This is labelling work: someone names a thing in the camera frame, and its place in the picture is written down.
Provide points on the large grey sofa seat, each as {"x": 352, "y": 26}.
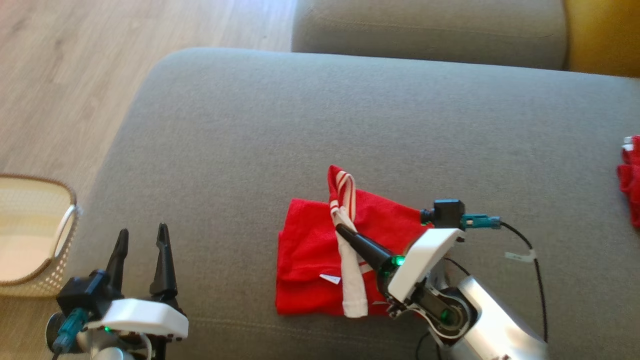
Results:
{"x": 350, "y": 125}

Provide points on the red number 23 basketball jersey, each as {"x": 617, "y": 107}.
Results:
{"x": 310, "y": 260}

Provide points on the light grey sofa cushion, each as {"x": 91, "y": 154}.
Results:
{"x": 430, "y": 30}

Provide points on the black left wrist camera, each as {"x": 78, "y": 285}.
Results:
{"x": 82, "y": 295}

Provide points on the woven beige laundry basket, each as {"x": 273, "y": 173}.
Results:
{"x": 30, "y": 235}

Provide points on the yellow sofa cushion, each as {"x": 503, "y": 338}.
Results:
{"x": 605, "y": 35}

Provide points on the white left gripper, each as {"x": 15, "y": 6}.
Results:
{"x": 145, "y": 320}

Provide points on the red garment with white trim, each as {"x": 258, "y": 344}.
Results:
{"x": 631, "y": 185}

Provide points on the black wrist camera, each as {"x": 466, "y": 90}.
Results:
{"x": 449, "y": 212}
{"x": 82, "y": 295}

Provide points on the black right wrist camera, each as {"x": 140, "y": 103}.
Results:
{"x": 449, "y": 212}

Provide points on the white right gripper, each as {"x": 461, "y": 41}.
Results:
{"x": 425, "y": 257}

